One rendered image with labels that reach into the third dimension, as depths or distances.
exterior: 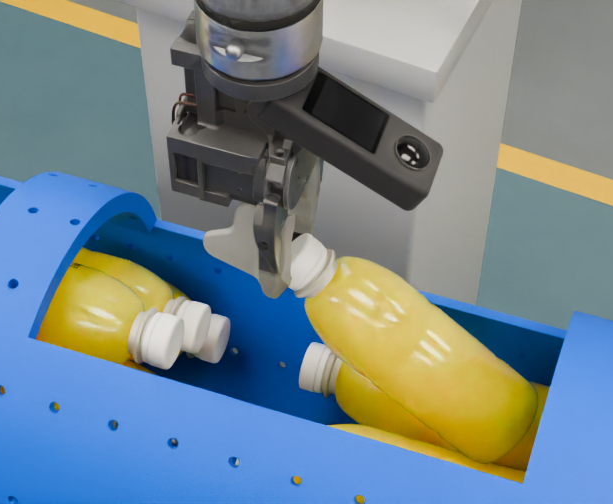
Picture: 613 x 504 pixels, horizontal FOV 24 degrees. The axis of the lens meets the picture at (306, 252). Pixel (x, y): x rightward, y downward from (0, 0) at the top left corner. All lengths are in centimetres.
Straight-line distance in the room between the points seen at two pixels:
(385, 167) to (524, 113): 198
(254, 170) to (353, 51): 38
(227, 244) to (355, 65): 35
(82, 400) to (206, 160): 19
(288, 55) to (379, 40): 44
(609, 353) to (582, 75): 198
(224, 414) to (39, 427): 13
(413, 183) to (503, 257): 172
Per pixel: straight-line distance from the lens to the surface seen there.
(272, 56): 83
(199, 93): 90
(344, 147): 87
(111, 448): 98
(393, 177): 88
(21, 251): 102
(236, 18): 81
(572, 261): 262
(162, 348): 103
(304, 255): 100
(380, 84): 129
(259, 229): 92
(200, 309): 111
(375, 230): 145
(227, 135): 91
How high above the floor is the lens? 202
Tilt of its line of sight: 51 degrees down
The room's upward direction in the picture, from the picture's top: straight up
